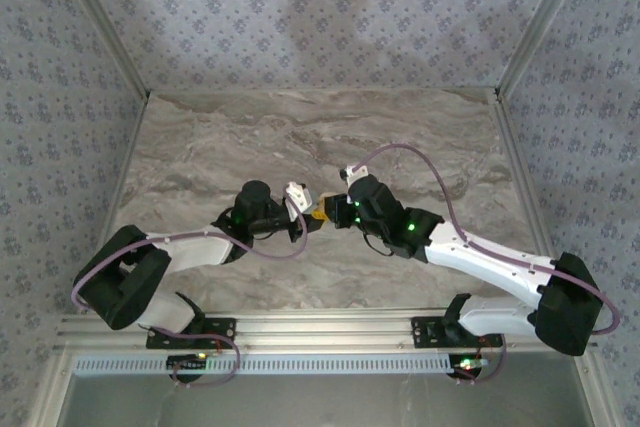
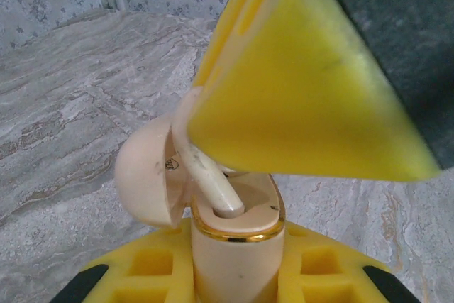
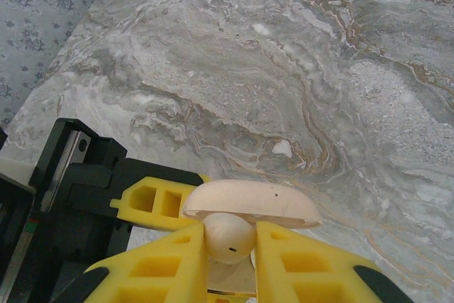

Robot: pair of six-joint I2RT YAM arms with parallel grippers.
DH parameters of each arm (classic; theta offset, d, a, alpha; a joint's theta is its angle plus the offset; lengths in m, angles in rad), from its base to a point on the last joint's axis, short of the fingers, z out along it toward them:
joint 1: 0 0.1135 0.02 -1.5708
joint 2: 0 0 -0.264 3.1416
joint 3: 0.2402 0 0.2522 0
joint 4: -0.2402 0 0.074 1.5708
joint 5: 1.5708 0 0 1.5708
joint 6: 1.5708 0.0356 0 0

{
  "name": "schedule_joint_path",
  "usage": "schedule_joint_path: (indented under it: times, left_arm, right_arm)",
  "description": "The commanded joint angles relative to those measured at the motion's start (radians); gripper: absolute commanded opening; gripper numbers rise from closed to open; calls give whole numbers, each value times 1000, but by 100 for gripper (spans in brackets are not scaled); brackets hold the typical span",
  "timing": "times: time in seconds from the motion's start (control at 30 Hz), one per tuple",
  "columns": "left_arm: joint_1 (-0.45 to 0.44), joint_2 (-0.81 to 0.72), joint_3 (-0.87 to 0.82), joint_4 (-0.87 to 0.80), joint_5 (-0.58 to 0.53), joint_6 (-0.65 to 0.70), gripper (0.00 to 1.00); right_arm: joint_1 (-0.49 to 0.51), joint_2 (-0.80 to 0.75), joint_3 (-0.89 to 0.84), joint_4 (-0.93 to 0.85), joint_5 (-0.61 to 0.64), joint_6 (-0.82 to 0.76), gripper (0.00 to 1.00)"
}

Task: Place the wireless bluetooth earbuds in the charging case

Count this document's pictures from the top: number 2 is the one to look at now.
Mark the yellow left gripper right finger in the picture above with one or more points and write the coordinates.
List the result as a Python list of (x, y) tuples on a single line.
[(326, 274)]

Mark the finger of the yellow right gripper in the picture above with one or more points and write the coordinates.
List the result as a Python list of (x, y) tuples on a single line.
[(244, 8), (301, 104)]

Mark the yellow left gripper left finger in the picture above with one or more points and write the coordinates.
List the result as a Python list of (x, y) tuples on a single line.
[(142, 267)]

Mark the pale round earbud charging case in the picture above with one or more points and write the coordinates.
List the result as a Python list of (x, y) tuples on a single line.
[(234, 264)]

